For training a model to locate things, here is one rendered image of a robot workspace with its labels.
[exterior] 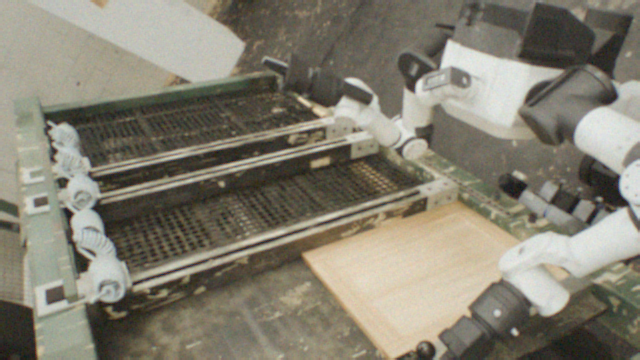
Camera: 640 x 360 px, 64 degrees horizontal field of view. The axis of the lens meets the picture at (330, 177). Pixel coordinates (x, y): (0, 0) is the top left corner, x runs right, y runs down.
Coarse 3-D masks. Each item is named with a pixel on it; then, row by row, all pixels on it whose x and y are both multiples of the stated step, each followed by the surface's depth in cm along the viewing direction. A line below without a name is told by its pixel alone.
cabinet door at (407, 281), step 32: (416, 224) 151; (448, 224) 152; (480, 224) 151; (320, 256) 137; (352, 256) 138; (384, 256) 138; (416, 256) 138; (448, 256) 138; (480, 256) 139; (352, 288) 126; (384, 288) 127; (416, 288) 127; (448, 288) 127; (480, 288) 127; (384, 320) 117; (416, 320) 117; (448, 320) 117; (384, 352) 110
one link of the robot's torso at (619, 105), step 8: (616, 88) 132; (624, 88) 153; (632, 88) 154; (624, 96) 141; (632, 96) 145; (616, 104) 135; (624, 104) 139; (632, 104) 147; (624, 112) 141; (632, 112) 149
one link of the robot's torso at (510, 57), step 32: (480, 0) 113; (512, 0) 106; (480, 32) 113; (512, 32) 106; (544, 32) 107; (576, 32) 112; (448, 64) 122; (480, 64) 114; (512, 64) 107; (544, 64) 107; (576, 64) 117; (480, 96) 114; (512, 96) 108; (480, 128) 119; (512, 128) 111
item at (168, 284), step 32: (416, 192) 158; (448, 192) 159; (320, 224) 143; (352, 224) 144; (224, 256) 130; (256, 256) 131; (288, 256) 137; (128, 288) 113; (160, 288) 120; (192, 288) 125
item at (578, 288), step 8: (560, 280) 126; (568, 280) 127; (576, 280) 127; (584, 280) 127; (568, 288) 124; (576, 288) 124; (584, 288) 124; (576, 296) 124; (584, 296) 126; (568, 304) 124; (536, 312) 117; (528, 320) 116; (536, 320) 118; (520, 328) 116; (440, 344) 108; (496, 344) 113; (440, 352) 106
